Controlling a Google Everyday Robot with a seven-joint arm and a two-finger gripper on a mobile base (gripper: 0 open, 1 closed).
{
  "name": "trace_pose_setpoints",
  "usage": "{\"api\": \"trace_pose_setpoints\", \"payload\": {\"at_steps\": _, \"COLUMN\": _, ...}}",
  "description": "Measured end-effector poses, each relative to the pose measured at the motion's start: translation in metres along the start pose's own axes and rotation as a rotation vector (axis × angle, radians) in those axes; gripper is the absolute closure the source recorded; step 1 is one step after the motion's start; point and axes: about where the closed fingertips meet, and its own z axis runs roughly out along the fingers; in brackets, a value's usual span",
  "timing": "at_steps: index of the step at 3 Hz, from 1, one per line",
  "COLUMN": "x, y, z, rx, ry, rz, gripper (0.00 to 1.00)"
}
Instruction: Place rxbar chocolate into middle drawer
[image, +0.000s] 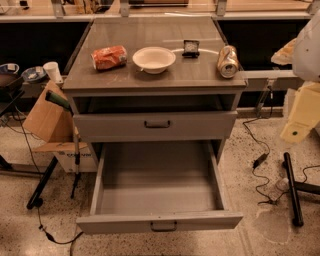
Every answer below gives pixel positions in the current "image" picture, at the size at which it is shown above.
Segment crushed orange soda can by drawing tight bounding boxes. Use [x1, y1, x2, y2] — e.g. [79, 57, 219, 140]
[91, 45, 127, 71]

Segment green handled tool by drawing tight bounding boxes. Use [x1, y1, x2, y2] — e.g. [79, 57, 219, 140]
[45, 90, 72, 112]

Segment brown cardboard box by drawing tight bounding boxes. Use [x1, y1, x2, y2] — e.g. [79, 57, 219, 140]
[22, 79, 98, 174]

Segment black stand leg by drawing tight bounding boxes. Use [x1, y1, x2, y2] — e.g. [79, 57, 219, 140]
[27, 157, 58, 210]

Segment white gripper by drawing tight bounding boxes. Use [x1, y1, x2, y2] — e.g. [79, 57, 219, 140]
[280, 82, 320, 143]

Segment clear plastic bottle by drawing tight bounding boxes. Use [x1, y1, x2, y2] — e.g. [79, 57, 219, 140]
[269, 178, 289, 201]

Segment blue bowl with item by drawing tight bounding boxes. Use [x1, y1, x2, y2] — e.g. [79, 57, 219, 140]
[22, 66, 47, 83]

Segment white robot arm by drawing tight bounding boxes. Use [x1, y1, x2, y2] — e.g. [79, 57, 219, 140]
[280, 10, 320, 143]

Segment black floor cable left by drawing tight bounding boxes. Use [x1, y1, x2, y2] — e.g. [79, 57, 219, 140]
[9, 109, 84, 256]

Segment white paper cup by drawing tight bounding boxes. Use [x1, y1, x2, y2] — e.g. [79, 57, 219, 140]
[43, 61, 63, 84]

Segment gold soda can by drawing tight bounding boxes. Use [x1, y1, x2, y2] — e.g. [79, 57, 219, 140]
[217, 45, 239, 79]

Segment black power adapter cable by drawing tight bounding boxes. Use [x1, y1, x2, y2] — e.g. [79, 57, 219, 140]
[241, 87, 284, 206]

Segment black chair leg base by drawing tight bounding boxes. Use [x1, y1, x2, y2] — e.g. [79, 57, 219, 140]
[282, 152, 320, 227]

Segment blue bowl far left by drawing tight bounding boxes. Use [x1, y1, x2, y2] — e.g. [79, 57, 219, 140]
[0, 63, 20, 74]

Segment grey drawer cabinet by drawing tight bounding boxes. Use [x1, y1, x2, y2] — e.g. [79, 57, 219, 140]
[64, 16, 246, 154]

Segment open grey lower drawer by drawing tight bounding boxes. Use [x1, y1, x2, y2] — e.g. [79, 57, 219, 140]
[77, 141, 243, 234]

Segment white paper bowl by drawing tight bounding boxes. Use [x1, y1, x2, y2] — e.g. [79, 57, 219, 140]
[132, 47, 176, 74]

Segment closed grey upper drawer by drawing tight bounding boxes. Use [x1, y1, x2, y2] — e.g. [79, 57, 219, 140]
[74, 111, 237, 142]

